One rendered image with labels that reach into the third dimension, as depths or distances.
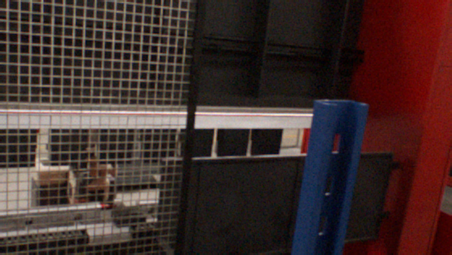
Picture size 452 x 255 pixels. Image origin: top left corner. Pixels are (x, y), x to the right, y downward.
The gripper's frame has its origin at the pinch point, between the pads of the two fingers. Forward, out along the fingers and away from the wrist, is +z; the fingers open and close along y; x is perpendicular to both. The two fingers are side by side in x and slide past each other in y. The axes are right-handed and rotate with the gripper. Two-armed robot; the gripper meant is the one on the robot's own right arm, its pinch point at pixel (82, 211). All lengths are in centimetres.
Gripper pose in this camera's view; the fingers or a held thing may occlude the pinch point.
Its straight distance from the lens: 259.8
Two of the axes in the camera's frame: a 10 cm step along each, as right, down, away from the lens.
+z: 0.3, 10.0, -0.1
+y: 5.4, -0.2, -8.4
